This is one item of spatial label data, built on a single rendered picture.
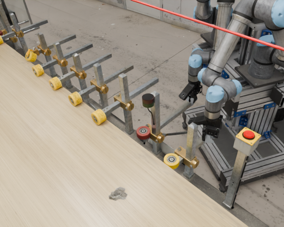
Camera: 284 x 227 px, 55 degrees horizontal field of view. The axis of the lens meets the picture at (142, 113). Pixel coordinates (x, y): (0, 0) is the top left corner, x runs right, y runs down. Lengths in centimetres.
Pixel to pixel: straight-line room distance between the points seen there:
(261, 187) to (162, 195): 136
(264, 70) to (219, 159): 88
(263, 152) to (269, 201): 39
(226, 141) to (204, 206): 126
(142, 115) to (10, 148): 164
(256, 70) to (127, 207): 108
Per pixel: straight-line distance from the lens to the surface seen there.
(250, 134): 112
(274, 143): 256
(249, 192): 247
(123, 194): 130
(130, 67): 198
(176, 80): 346
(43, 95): 198
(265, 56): 171
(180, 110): 174
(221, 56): 137
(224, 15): 169
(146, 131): 154
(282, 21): 130
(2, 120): 190
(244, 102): 182
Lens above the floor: 202
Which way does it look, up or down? 42 degrees down
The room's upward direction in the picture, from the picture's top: 5 degrees counter-clockwise
